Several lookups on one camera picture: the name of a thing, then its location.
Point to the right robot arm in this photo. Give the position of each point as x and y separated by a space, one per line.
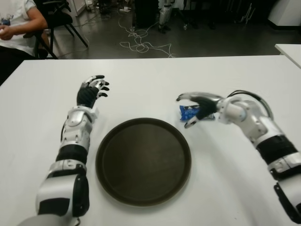
263 127

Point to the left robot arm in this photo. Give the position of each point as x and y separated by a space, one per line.
75 136

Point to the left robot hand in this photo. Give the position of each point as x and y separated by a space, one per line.
87 95

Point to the black cabinet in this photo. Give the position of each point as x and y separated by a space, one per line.
145 14

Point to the background humanoid robot legs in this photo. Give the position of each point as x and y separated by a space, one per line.
164 14

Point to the round dark brown tray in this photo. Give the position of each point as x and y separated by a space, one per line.
143 162

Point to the blue Oreo packet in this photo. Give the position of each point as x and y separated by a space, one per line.
188 113

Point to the white cabinet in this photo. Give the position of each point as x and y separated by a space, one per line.
285 11

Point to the white side table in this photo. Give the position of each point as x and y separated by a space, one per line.
290 53

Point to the black office chair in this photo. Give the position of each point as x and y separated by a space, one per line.
58 16

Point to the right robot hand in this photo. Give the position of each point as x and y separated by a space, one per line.
207 104

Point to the white board panel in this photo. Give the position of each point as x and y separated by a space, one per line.
77 7

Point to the seated person white shirt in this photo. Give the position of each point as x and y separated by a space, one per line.
16 26

